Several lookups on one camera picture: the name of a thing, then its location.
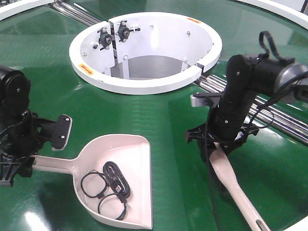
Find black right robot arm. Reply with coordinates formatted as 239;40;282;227
185;54;308;162

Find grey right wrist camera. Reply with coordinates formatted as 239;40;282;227
190;92;222;107

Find white outer conveyor rim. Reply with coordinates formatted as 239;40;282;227
0;0;308;29

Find pink hand broom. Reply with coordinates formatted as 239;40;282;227
209;142;270;231

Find white inner conveyor ring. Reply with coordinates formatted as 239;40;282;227
68;12;223;95

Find black bearing mount right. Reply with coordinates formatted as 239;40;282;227
115;20;141;42

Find black bearing mount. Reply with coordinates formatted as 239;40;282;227
97;27;113;51
115;20;141;42

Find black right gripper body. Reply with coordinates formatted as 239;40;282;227
184;123;259;162

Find black bearing mount left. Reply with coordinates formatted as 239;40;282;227
97;27;113;51

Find steel conveyor rollers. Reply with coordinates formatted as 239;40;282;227
194;75;308;146
49;0;101;26

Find far steel conveyor rollers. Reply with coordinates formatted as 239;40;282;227
49;0;101;26

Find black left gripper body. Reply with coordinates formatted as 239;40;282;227
0;113;41;187

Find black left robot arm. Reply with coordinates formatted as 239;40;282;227
0;65;41;187

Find black cable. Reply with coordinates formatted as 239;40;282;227
80;161;132;221

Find pink dustpan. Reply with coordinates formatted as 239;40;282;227
33;134;153;230

